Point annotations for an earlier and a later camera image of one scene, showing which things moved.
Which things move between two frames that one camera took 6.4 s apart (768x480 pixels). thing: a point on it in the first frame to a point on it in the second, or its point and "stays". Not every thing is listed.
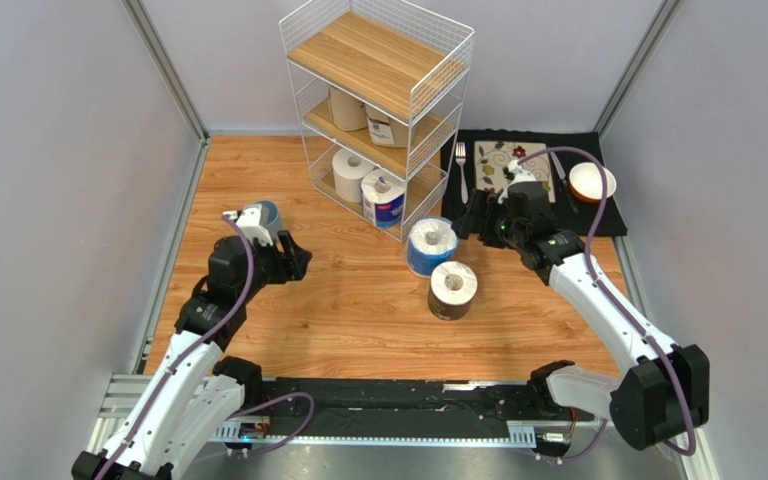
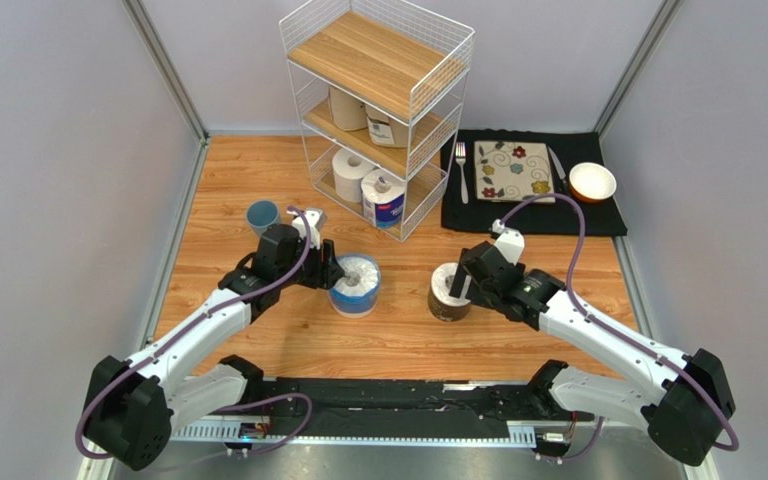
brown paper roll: [385, 130] stays
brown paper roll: [347, 112] stays
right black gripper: [485, 221] to [471, 275]
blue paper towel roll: [431, 242] to [357, 294]
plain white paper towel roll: [349, 168] stays
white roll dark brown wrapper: [453, 284] stays
